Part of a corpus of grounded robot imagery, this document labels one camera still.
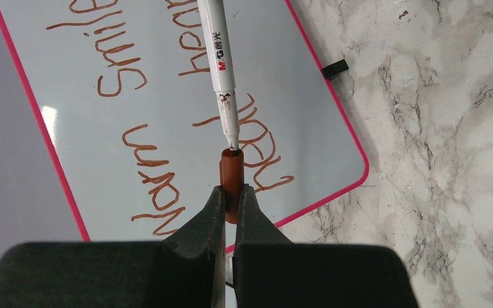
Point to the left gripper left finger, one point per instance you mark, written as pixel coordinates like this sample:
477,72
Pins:
187,269

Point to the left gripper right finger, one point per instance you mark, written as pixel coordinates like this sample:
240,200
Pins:
269,270

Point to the white rainbow marker pen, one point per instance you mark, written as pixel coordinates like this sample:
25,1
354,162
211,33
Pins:
215,33

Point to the brown marker cap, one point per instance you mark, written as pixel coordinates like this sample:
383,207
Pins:
232,180

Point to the pink framed whiteboard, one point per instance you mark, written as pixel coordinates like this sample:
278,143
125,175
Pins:
122,94

